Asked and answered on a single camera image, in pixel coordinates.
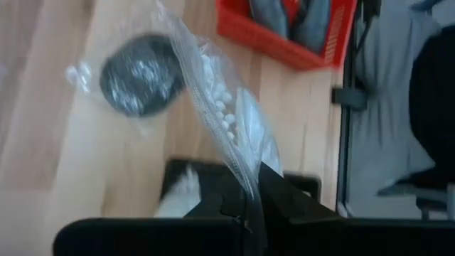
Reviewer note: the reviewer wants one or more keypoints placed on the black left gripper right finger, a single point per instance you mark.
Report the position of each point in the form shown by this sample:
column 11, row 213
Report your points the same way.
column 277, row 199

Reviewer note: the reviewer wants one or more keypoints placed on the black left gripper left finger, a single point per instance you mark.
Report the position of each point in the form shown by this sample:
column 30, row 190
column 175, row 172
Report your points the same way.
column 231, row 206

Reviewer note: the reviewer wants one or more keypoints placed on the clear vanity pack bag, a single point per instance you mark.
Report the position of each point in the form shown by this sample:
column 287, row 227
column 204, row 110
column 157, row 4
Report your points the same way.
column 249, row 121

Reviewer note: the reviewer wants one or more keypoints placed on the gray silicone travel bottle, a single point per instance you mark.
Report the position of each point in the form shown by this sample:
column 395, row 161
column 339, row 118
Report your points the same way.
column 268, row 16
column 313, row 25

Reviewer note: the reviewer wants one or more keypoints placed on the black plastic basket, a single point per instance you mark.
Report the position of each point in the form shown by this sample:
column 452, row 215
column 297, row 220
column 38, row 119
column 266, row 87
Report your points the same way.
column 313, row 185

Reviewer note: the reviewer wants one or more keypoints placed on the red plastic basket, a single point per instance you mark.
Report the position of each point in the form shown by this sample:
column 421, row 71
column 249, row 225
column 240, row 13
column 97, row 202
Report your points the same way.
column 270, row 42

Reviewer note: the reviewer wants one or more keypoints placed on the bagged black scrunchie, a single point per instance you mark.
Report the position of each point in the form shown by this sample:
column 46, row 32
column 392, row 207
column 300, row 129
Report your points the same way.
column 138, row 76

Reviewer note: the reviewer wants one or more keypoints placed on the black office chair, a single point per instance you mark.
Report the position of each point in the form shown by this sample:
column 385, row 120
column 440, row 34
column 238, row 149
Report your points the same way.
column 433, row 106

